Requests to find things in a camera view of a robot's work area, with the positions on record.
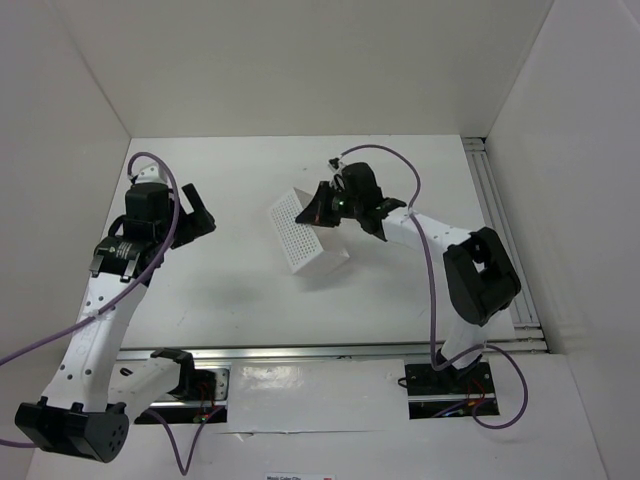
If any white perforated plastic bin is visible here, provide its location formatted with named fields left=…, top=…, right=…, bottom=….
left=268, top=188, right=350, bottom=277

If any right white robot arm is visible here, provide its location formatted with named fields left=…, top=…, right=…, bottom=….
left=295, top=159, right=521, bottom=377

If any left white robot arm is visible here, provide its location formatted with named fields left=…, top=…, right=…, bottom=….
left=14, top=157, right=216, bottom=463

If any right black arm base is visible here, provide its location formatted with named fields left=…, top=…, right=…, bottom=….
left=397, top=361, right=499, bottom=420

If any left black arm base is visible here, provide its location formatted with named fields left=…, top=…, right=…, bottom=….
left=149, top=366, right=230, bottom=425

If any white label with text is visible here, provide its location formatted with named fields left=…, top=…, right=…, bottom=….
left=264, top=472, right=336, bottom=480

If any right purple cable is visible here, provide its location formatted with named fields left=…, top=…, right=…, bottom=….
left=334, top=143, right=530, bottom=430

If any aluminium rail front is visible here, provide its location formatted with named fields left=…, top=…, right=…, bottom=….
left=117, top=337, right=549, bottom=362

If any aluminium rail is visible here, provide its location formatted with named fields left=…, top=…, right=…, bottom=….
left=461, top=137, right=549, bottom=353
left=117, top=337, right=549, bottom=362

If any aluminium rail right side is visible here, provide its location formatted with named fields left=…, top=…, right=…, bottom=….
left=461, top=137, right=549, bottom=353

